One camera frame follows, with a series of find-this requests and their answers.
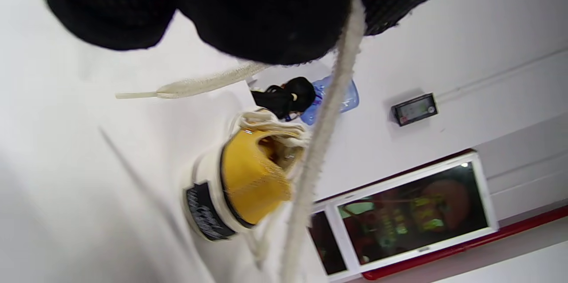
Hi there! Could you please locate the person's left hand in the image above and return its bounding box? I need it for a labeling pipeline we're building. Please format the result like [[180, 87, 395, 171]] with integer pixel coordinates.
[[43, 0, 480, 66]]

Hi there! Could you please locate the yellow shoe with white laces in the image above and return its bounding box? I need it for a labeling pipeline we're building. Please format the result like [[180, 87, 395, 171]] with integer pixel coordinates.
[[183, 109, 311, 270], [115, 0, 367, 283]]

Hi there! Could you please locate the black wall display panel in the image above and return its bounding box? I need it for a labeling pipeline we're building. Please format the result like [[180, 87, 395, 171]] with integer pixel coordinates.
[[390, 93, 439, 127]]

